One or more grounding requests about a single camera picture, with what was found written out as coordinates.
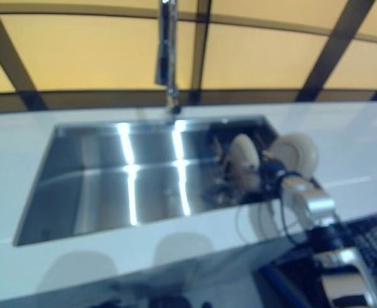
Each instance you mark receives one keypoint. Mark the stainless steel kitchen sink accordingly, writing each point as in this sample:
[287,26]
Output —
[111,179]

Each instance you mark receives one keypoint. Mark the beige ceramic plate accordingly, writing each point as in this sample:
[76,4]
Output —
[243,160]
[299,150]

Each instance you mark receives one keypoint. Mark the open dishwasher door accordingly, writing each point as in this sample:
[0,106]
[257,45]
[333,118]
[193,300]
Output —
[284,282]

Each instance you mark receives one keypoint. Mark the black dish drying rack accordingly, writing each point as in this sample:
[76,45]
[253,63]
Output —
[220,186]

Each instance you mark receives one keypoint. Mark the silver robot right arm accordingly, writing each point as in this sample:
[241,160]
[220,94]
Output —
[323,205]

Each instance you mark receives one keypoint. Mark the yellow panel window dark frame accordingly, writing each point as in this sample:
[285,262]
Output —
[95,51]

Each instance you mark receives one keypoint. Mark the chrome kitchen faucet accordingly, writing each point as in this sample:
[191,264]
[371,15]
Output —
[167,54]

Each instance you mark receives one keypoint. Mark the black silver robot right hand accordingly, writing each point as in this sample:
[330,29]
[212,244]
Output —
[272,173]

